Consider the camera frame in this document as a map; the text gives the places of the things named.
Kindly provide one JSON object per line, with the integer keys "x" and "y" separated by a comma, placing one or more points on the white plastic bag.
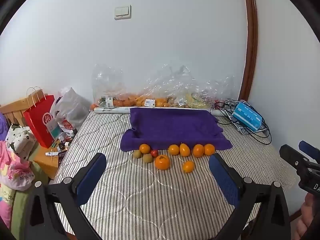
{"x": 72, "y": 105}

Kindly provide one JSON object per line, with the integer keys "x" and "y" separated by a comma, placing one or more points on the blue tissue pack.
{"x": 247, "y": 116}

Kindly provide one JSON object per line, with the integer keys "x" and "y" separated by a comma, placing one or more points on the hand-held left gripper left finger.
{"x": 91, "y": 177}

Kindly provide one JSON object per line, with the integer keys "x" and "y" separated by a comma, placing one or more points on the purple towel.
{"x": 172, "y": 127}

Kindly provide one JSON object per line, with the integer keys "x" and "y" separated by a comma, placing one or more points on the clear bag of brown fruit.
{"x": 172, "y": 102}

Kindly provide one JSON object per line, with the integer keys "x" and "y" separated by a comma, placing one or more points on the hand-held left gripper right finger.
{"x": 223, "y": 180}

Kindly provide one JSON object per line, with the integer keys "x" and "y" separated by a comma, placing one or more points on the brown kiwi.
{"x": 136, "y": 154}
{"x": 147, "y": 158}

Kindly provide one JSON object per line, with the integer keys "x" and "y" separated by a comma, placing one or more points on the large orange mandarin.
{"x": 162, "y": 163}

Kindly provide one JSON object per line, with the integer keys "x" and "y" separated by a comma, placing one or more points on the green cloth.
{"x": 22, "y": 205}

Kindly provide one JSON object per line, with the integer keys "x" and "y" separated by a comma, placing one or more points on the clear bag of yellow fruit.
{"x": 195, "y": 100}

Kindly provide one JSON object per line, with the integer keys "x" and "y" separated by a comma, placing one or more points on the small red fruit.
{"x": 154, "y": 153}

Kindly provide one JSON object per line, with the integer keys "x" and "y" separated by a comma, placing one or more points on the purple cloth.
{"x": 3, "y": 127}

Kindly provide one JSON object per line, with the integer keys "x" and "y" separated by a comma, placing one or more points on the clear bag of leafy mandarins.
{"x": 107, "y": 90}

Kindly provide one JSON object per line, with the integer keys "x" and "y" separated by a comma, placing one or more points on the wooden headboard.
{"x": 15, "y": 111}

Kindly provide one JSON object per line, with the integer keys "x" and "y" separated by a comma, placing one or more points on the clear bag of red fruit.
{"x": 221, "y": 90}

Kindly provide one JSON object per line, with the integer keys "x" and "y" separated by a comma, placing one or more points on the white spotted cloth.
{"x": 21, "y": 140}

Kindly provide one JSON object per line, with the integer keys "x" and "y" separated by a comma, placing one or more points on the red paper bag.
{"x": 40, "y": 120}

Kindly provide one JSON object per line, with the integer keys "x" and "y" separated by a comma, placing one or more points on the wooden nightstand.
{"x": 46, "y": 163}

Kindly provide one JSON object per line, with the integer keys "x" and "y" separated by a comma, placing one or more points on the clutter of small bottles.
{"x": 63, "y": 141}

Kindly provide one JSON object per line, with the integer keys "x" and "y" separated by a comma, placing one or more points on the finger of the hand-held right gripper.
{"x": 310, "y": 150}
{"x": 293, "y": 156}

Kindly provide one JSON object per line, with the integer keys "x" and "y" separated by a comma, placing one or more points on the white wall switch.
{"x": 122, "y": 12}

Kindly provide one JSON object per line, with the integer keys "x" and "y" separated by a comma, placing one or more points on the brown wooden door frame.
{"x": 252, "y": 42}

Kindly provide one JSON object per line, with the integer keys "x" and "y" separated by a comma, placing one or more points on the person's right hand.
{"x": 310, "y": 217}

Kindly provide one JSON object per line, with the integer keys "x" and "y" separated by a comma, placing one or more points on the white paper roll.
{"x": 112, "y": 110}

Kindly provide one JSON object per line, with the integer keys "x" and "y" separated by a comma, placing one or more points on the white tube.
{"x": 51, "y": 153}

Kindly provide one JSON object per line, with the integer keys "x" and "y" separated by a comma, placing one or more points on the pink printed blanket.
{"x": 10, "y": 172}

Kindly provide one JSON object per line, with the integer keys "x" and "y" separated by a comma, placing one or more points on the clear bag of oranges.
{"x": 147, "y": 98}

